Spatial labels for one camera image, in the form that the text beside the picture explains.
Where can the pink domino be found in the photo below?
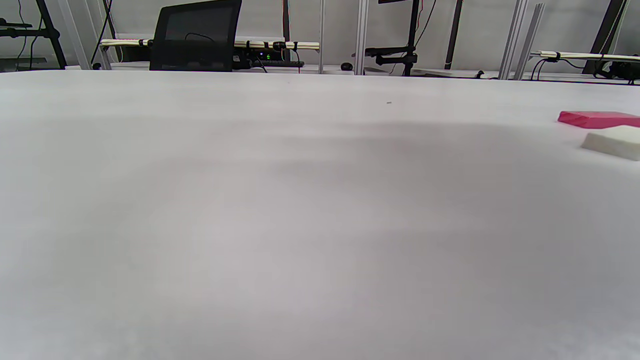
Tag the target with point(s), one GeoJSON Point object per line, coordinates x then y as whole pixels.
{"type": "Point", "coordinates": [600, 119]}

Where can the cream domino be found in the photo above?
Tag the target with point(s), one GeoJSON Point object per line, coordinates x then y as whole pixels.
{"type": "Point", "coordinates": [615, 142]}

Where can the black computer mouse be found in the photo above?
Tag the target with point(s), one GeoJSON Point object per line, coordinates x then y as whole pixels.
{"type": "Point", "coordinates": [346, 66]}

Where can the black device with green light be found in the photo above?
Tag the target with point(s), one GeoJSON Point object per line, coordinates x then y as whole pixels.
{"type": "Point", "coordinates": [270, 62]}

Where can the thin black pole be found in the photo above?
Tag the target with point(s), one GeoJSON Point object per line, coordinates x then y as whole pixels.
{"type": "Point", "coordinates": [285, 20]}

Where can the black mesh office chair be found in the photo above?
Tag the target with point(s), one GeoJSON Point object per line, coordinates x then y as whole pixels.
{"type": "Point", "coordinates": [195, 30]}

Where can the dark pole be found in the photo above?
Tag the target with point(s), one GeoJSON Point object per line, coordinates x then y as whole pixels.
{"type": "Point", "coordinates": [454, 30]}

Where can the aluminium frame post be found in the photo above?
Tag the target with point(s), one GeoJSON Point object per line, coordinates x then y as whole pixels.
{"type": "Point", "coordinates": [531, 35]}
{"type": "Point", "coordinates": [513, 35]}
{"type": "Point", "coordinates": [75, 35]}
{"type": "Point", "coordinates": [321, 35]}
{"type": "Point", "coordinates": [361, 35]}

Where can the black slanted post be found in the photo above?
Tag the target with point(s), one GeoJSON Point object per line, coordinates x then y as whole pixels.
{"type": "Point", "coordinates": [607, 30]}

